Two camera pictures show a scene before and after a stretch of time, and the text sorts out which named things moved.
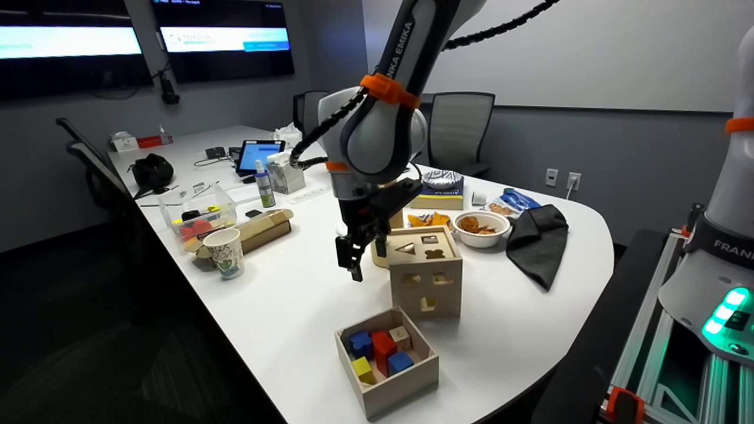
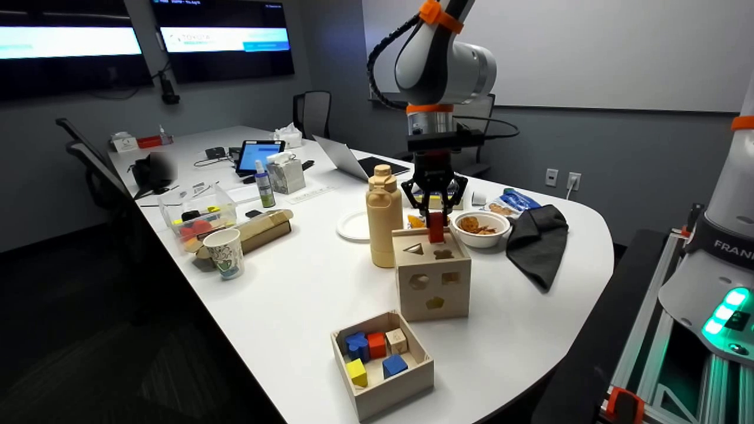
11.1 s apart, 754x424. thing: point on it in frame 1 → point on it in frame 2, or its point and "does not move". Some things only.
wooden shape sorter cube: x=427 y=271 does not move
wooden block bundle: x=264 y=228 does not move
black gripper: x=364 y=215 → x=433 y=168
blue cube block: x=398 y=363 does not move
